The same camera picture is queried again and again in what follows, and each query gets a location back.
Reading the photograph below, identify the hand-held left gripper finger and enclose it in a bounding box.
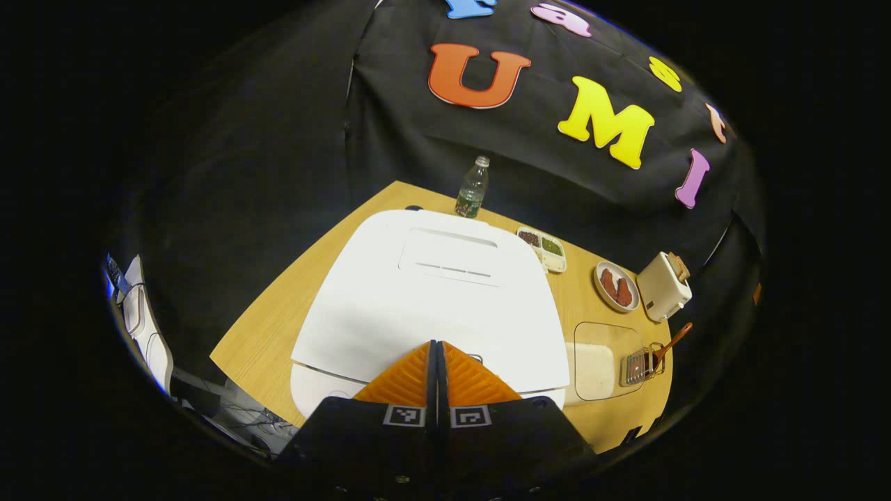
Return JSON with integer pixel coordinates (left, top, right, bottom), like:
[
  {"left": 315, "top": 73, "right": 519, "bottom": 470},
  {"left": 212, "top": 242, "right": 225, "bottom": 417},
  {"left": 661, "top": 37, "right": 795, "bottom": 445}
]
[
  {"left": 437, "top": 340, "right": 598, "bottom": 492},
  {"left": 278, "top": 340, "right": 439, "bottom": 496}
]

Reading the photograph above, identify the white rice cooker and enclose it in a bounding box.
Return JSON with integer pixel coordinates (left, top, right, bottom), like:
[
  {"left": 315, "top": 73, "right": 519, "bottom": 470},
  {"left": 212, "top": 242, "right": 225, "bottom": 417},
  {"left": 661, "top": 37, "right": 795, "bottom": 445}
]
[{"left": 289, "top": 209, "right": 571, "bottom": 418}]

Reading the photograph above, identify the brown wooden spoon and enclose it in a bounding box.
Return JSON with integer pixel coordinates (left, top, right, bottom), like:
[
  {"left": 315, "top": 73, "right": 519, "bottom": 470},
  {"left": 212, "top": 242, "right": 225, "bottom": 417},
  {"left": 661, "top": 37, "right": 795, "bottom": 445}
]
[{"left": 651, "top": 322, "right": 693, "bottom": 376}]

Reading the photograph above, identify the clear plastic container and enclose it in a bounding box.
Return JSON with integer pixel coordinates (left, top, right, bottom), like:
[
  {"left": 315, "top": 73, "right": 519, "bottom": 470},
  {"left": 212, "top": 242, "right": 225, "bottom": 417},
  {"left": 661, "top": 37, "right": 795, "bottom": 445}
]
[{"left": 565, "top": 321, "right": 645, "bottom": 402}]

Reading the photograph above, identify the white divided grain tray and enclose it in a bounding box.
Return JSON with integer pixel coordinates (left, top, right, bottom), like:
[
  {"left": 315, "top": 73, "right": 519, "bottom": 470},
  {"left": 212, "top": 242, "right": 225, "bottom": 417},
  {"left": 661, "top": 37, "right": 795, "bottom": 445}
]
[{"left": 517, "top": 226, "right": 567, "bottom": 273}]

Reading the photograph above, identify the white round plate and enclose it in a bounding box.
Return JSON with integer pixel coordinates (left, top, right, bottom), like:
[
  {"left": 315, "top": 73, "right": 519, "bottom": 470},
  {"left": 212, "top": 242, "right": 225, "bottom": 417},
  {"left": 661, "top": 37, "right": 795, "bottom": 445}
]
[{"left": 593, "top": 261, "right": 640, "bottom": 312}]

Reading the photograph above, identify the clear plastic water bottle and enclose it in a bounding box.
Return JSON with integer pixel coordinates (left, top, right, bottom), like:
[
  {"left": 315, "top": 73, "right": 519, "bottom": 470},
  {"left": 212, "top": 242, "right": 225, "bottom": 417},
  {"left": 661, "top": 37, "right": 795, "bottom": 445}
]
[{"left": 455, "top": 155, "right": 491, "bottom": 219}]

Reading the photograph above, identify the white toaster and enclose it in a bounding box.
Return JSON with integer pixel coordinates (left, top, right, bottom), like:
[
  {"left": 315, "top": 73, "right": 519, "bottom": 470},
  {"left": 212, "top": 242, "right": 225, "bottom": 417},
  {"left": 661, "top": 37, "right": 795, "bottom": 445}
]
[{"left": 636, "top": 251, "right": 693, "bottom": 323}]

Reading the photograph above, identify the white paper sheet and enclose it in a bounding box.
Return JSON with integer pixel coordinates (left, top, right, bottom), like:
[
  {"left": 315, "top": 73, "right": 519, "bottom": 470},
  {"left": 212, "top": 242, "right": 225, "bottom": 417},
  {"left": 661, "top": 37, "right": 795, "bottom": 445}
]
[{"left": 124, "top": 256, "right": 175, "bottom": 394}]

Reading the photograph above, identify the black backdrop cloth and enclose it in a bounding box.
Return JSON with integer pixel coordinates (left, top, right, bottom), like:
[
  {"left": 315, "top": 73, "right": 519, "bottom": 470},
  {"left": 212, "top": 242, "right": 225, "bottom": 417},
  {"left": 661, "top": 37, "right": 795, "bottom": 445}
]
[{"left": 111, "top": 0, "right": 766, "bottom": 418}]

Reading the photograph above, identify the computer monitor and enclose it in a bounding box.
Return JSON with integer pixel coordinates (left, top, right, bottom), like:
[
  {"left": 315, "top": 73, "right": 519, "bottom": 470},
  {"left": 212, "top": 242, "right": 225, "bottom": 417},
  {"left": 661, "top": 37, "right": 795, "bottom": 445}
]
[{"left": 104, "top": 254, "right": 131, "bottom": 301}]

